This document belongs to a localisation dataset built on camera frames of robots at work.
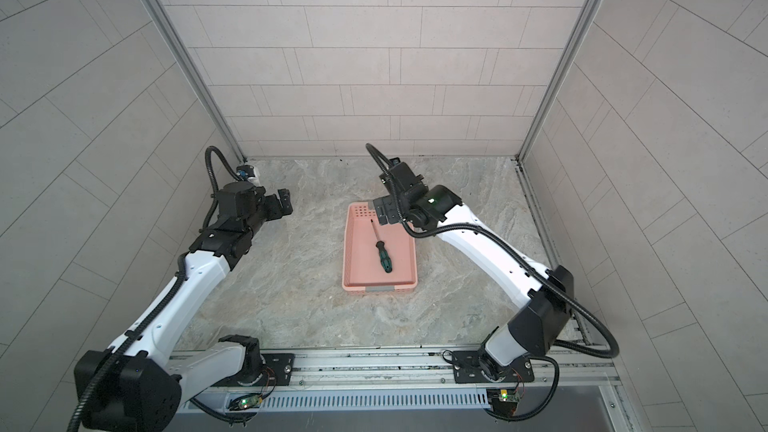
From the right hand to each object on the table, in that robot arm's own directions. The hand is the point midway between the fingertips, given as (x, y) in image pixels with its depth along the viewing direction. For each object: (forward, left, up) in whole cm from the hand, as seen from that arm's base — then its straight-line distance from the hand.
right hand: (394, 203), depth 77 cm
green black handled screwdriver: (-5, +4, -19) cm, 20 cm away
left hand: (+6, +30, +2) cm, 31 cm away
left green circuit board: (-38, +35, -18) cm, 55 cm away
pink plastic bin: (-8, +10, -21) cm, 25 cm away
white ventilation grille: (-39, +8, -23) cm, 46 cm away
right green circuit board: (-40, -24, -23) cm, 52 cm away
